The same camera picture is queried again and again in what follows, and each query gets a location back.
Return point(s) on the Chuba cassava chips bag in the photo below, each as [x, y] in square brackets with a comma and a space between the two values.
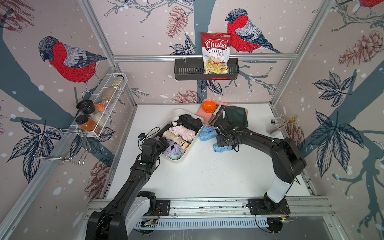
[216, 52]

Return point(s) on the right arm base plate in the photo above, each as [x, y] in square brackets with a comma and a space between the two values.
[261, 206]

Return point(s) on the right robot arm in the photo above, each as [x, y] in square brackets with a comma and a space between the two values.
[286, 157]

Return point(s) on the black wire wall basket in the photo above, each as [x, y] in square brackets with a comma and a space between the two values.
[193, 70]

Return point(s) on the cream plastic storage box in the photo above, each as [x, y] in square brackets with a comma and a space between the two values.
[174, 116]

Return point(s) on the white wire spice rack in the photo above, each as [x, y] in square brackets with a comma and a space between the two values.
[104, 100]

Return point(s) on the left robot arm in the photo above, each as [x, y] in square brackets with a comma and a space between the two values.
[120, 216]

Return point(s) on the amber jar black lid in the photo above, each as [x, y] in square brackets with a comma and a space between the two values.
[85, 123]

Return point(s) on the orange plastic bowl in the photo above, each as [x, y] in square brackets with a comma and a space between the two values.
[209, 107]

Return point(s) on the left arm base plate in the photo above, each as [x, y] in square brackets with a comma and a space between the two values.
[159, 208]

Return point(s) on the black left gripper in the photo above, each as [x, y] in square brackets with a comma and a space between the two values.
[164, 141]

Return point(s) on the pink umbrella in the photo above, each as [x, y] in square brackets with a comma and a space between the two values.
[181, 131]

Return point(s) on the dark green cloth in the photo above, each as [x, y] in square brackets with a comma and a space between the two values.
[229, 116]

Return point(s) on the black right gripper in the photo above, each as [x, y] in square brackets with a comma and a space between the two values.
[219, 141]

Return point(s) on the black lid spice jar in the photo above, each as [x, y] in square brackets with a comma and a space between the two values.
[87, 107]

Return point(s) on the light blue umbrella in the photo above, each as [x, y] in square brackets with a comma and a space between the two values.
[218, 149]
[207, 133]

